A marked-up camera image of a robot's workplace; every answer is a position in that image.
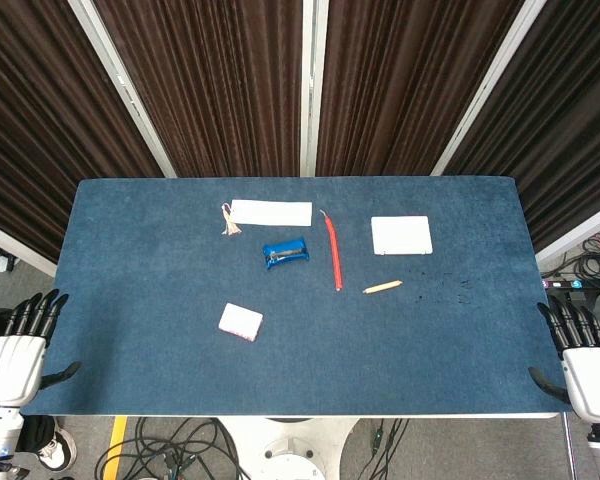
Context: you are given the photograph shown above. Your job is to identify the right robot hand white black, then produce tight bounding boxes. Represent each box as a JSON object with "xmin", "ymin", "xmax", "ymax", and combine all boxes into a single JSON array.
[{"xmin": 528, "ymin": 294, "xmax": 600, "ymax": 421}]

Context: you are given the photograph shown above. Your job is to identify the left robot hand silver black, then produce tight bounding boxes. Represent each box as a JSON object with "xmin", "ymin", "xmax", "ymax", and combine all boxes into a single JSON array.
[{"xmin": 0, "ymin": 288, "xmax": 82, "ymax": 409}]

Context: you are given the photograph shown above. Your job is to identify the pink patterned card stack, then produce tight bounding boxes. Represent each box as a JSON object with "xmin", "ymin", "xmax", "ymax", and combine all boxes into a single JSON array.
[{"xmin": 218, "ymin": 302, "xmax": 264, "ymax": 343}]

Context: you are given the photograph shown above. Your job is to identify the metal table leg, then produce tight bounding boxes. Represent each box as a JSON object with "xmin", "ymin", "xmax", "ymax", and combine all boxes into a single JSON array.
[{"xmin": 562, "ymin": 412, "xmax": 579, "ymax": 480}]

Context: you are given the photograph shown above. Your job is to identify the black and white sneaker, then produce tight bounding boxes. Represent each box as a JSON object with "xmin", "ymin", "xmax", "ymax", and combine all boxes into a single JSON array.
[{"xmin": 37, "ymin": 424, "xmax": 77, "ymax": 474}]

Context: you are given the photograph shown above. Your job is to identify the black power strip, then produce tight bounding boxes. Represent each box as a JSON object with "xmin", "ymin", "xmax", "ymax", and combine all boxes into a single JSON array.
[{"xmin": 539, "ymin": 277, "xmax": 600, "ymax": 292}]

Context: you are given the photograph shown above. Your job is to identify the yellow floor tape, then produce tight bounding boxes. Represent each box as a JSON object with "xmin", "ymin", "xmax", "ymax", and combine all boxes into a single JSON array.
[{"xmin": 102, "ymin": 416, "xmax": 130, "ymax": 480}]

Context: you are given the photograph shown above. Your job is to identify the short wooden pencil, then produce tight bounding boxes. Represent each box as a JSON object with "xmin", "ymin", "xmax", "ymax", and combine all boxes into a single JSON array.
[{"xmin": 362, "ymin": 279, "xmax": 404, "ymax": 295}]

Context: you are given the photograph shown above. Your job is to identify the white square flat box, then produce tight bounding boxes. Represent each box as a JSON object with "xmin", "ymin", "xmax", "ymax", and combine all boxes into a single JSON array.
[{"xmin": 370, "ymin": 215, "xmax": 434, "ymax": 257}]

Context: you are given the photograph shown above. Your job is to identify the brown pleated curtain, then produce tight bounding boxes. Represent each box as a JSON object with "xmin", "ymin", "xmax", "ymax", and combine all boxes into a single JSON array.
[
  {"xmin": 92, "ymin": 0, "xmax": 304, "ymax": 179},
  {"xmin": 315, "ymin": 0, "xmax": 526, "ymax": 177},
  {"xmin": 0, "ymin": 0, "xmax": 164, "ymax": 264},
  {"xmin": 442, "ymin": 0, "xmax": 600, "ymax": 251}
]

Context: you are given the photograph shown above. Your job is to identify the blue table mat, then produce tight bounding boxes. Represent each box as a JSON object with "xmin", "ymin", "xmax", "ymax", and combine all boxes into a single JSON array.
[{"xmin": 19, "ymin": 177, "xmax": 579, "ymax": 417}]

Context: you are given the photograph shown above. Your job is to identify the blue foil snack packet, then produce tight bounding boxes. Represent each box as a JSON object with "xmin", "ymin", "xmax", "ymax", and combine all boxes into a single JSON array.
[{"xmin": 261, "ymin": 238, "xmax": 312, "ymax": 272}]

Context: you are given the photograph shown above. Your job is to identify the white bookmark with tassel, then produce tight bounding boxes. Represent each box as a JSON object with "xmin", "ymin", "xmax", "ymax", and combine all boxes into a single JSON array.
[{"xmin": 221, "ymin": 199, "xmax": 314, "ymax": 237}]

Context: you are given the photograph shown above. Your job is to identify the white frame rail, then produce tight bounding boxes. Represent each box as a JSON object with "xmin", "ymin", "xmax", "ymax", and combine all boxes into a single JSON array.
[
  {"xmin": 0, "ymin": 217, "xmax": 59, "ymax": 277},
  {"xmin": 534, "ymin": 197, "xmax": 600, "ymax": 266}
]

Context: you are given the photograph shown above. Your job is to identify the coiled black and red cables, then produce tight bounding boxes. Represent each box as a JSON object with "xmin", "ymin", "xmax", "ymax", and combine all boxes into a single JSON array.
[{"xmin": 539, "ymin": 227, "xmax": 600, "ymax": 281}]

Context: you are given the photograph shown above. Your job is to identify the black floor cable bundle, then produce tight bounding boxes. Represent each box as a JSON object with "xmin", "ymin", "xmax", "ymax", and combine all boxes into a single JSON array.
[{"xmin": 94, "ymin": 417, "xmax": 251, "ymax": 480}]

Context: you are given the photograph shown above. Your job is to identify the black cable with green plug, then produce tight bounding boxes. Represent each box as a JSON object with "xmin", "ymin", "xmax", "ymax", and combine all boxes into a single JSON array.
[{"xmin": 357, "ymin": 418, "xmax": 411, "ymax": 480}]

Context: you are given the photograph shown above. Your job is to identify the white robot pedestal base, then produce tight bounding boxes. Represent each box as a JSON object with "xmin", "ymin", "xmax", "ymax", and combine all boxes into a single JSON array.
[{"xmin": 214, "ymin": 417, "xmax": 361, "ymax": 480}]

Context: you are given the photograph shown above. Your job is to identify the white frame post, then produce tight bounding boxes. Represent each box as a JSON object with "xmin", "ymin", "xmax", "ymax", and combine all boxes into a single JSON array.
[
  {"xmin": 299, "ymin": 0, "xmax": 330, "ymax": 177},
  {"xmin": 429, "ymin": 0, "xmax": 549, "ymax": 176},
  {"xmin": 67, "ymin": 0, "xmax": 178, "ymax": 179}
]

